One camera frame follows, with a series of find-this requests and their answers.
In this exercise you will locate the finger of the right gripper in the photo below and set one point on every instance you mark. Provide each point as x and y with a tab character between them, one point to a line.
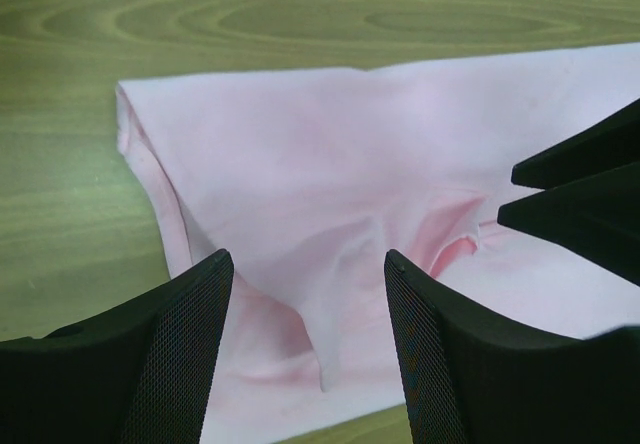
596	217
609	144

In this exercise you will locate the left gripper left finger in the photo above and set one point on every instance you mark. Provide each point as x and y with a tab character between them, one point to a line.
140	372

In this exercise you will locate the pink t shirt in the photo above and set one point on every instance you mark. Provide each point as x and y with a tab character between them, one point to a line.
309	177

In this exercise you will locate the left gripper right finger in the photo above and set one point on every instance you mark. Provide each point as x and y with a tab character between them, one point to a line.
472	375

